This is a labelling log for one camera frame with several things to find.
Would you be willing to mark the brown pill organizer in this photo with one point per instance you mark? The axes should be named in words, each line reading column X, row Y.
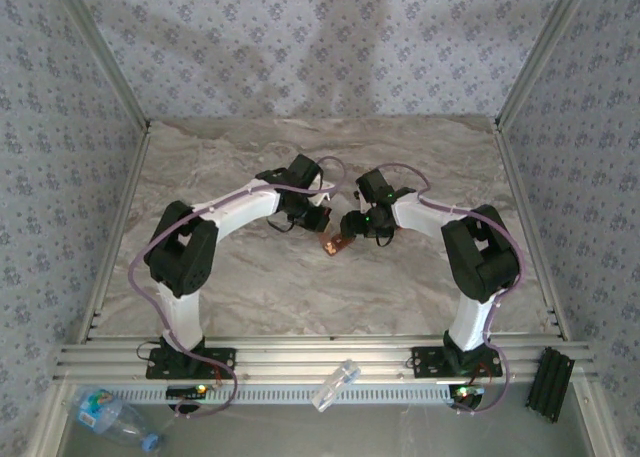
column 336, row 247

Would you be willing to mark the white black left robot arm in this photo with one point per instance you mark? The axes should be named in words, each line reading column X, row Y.
column 240, row 207

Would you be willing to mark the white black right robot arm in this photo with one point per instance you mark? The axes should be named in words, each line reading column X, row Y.
column 425, row 214

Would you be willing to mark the clear plastic box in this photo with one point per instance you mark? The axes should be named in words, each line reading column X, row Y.
column 335, row 384

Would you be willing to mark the right controller board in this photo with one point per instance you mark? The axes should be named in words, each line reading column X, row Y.
column 467, row 393

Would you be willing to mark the controller board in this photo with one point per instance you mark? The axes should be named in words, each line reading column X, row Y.
column 187, row 392
column 467, row 393

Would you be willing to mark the left controller board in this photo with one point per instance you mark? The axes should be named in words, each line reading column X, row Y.
column 187, row 392

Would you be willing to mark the black extrusion piece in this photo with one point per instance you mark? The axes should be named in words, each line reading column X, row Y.
column 550, row 384

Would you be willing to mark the clear plastic water bottle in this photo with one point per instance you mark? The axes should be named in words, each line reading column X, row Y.
column 110, row 422

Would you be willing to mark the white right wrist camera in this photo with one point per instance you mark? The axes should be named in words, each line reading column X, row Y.
column 357, row 202

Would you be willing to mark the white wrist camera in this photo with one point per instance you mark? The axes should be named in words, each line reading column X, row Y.
column 357, row 202
column 325, row 192

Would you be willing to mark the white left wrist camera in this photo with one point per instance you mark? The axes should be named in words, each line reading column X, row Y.
column 325, row 192

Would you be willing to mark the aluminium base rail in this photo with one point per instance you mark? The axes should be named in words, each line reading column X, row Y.
column 325, row 357

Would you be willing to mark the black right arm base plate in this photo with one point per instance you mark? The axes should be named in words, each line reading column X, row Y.
column 427, row 362

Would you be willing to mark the aluminium right side rail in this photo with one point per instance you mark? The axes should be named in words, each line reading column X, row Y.
column 527, row 217

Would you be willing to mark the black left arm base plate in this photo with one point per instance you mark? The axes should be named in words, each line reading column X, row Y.
column 215, row 362

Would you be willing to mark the aluminium left side rail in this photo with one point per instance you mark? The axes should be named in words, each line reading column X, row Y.
column 122, row 217

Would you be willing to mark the aluminium right frame post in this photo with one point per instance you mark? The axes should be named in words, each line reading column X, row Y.
column 540, row 57

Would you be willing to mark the aluminium frame post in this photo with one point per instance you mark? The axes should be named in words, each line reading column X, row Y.
column 540, row 57
column 107, row 62

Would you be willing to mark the aluminium left frame post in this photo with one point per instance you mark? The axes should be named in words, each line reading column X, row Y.
column 107, row 62

